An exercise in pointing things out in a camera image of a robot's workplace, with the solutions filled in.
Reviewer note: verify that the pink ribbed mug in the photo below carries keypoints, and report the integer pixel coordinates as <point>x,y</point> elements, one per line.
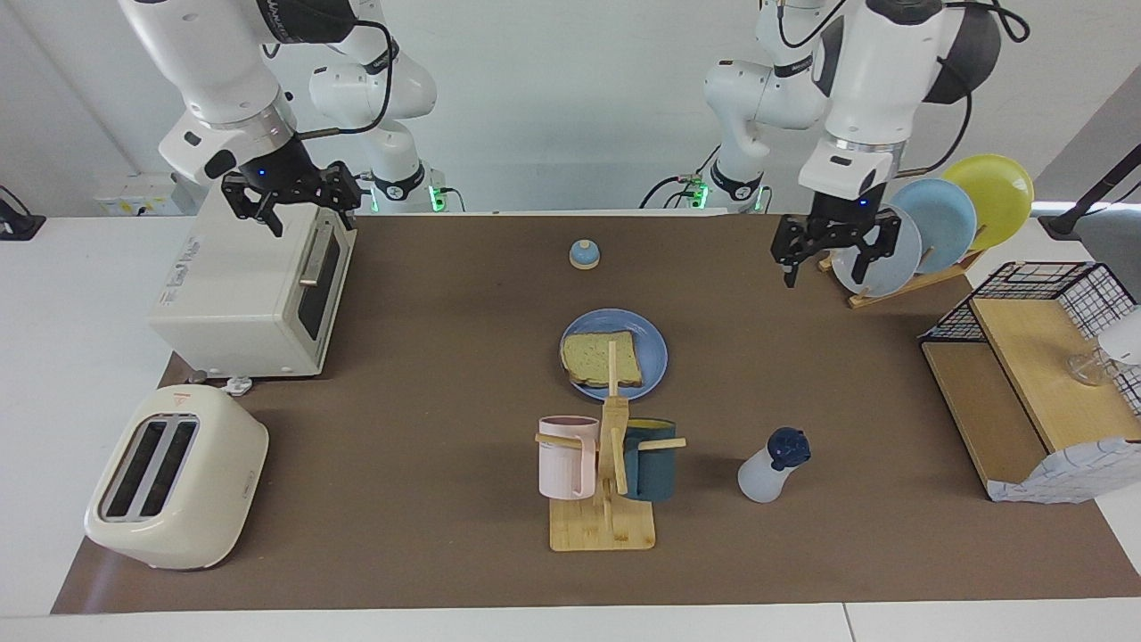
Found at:
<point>562,464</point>

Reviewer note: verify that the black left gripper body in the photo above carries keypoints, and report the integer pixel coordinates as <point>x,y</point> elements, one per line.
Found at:
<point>842,216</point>

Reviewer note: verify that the white rounded blurry object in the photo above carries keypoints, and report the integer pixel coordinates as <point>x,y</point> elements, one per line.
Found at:
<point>1125,337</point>

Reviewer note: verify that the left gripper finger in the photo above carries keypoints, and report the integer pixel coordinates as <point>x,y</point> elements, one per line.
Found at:
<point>887,234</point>
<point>789,241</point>

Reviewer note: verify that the wooden mug tree stand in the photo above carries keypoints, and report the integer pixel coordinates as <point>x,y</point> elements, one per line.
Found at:
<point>602,530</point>

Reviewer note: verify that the blue round plate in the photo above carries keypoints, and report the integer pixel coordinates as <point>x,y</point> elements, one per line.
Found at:
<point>655,357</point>

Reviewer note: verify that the brown table mat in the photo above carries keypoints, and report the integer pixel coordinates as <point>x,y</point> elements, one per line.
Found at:
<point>446,401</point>

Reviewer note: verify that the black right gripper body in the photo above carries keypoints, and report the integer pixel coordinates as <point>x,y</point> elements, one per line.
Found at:
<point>276,168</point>

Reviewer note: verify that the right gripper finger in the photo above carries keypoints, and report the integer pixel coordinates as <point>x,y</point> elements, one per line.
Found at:
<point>250,196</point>
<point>341,185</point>

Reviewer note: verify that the black clamp base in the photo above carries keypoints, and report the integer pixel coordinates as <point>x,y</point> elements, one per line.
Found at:
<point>18,223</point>

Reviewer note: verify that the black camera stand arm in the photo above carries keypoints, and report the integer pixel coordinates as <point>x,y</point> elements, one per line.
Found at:
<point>1087,201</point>

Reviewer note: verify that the toasted bread slice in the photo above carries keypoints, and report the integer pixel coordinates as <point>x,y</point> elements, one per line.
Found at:
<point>588,357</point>

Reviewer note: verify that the white patterned cloth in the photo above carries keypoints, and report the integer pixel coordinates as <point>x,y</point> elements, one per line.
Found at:
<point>1070,477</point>

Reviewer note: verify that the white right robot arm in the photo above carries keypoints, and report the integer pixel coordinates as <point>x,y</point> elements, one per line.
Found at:
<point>214,62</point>

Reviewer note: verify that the light blue plate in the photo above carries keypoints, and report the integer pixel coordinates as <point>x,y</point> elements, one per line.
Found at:
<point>945,218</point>

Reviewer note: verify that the clear glass cup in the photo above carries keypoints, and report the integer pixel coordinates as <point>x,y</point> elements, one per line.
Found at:
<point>1087,367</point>

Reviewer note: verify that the pale grey plate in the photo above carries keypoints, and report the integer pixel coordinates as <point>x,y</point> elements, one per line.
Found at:
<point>907,259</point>

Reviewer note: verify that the yellow plate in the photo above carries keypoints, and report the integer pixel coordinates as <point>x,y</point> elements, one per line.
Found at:
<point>998,196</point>

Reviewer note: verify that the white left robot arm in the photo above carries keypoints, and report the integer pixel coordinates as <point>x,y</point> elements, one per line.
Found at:
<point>878,80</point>

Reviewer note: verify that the cream two-slot toaster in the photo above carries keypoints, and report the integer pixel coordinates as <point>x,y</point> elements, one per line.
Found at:
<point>214,499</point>

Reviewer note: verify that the dark teal mug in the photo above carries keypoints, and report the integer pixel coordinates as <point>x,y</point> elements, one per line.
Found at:
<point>655,468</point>

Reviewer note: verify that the white wall power box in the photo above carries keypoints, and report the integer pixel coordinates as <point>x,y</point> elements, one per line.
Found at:
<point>134,192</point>

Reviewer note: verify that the white toaster oven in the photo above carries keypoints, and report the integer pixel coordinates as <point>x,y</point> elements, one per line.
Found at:
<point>241,285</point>

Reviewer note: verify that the small blue seasoning jar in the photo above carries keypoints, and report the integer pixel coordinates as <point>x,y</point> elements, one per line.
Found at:
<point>584,256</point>

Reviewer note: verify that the wooden plate rack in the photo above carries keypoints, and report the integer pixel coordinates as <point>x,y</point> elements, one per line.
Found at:
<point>900,290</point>

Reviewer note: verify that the wooden two-level shelf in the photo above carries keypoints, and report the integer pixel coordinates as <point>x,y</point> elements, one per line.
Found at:
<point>1025,374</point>

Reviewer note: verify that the white squeeze bottle blue cap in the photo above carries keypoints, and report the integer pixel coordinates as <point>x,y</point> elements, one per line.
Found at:
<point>767,477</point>

